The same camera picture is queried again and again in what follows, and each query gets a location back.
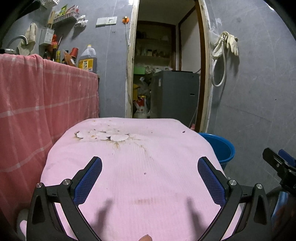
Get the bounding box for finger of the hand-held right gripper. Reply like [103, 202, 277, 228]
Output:
[262, 148, 289, 173]
[278, 149, 296, 166]

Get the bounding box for wooden spatula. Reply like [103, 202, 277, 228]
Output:
[47, 10, 56, 29]

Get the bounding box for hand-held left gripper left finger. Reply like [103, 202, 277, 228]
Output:
[26, 156, 102, 241]

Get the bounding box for clear plastic bag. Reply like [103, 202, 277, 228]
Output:
[139, 76, 152, 96]

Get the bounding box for pink checked towel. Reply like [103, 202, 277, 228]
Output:
[0, 53, 100, 229]

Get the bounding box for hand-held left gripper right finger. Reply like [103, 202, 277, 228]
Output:
[197, 156, 272, 241]

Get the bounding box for light pink cloth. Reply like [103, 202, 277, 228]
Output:
[20, 117, 243, 241]

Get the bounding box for cream rubber gloves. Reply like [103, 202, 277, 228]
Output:
[212, 31, 239, 58]

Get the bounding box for white rag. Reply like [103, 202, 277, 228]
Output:
[75, 14, 89, 27]

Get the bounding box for white plastic basket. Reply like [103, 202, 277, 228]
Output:
[39, 0, 58, 8]

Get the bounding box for large cooking oil bottle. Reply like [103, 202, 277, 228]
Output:
[78, 45, 97, 73]

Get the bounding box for brown sauce packet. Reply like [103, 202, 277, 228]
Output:
[62, 50, 77, 67]

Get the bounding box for white wall rack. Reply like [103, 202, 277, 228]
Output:
[53, 4, 80, 25]

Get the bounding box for patch of white paper scraps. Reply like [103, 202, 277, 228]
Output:
[74, 119, 130, 142]

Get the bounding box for wooden shelf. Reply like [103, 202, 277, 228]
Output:
[134, 22, 176, 67]

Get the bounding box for blue plastic basin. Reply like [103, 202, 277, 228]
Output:
[198, 133, 236, 172]

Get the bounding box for white hose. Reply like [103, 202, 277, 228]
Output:
[211, 35, 226, 87]

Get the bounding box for white red bottle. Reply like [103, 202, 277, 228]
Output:
[134, 95, 149, 119]

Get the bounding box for grey washing machine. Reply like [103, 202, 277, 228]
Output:
[150, 70, 200, 126]

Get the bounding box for metal utensil holder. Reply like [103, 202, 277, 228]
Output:
[39, 27, 55, 46]

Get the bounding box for wooden door frame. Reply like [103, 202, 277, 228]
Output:
[125, 0, 214, 133]

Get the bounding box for dark sauce bottle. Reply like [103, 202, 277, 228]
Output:
[52, 35, 58, 62]

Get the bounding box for metal faucet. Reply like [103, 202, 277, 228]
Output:
[5, 35, 28, 50]

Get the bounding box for beige hanging cloth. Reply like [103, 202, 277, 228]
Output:
[17, 22, 38, 55]

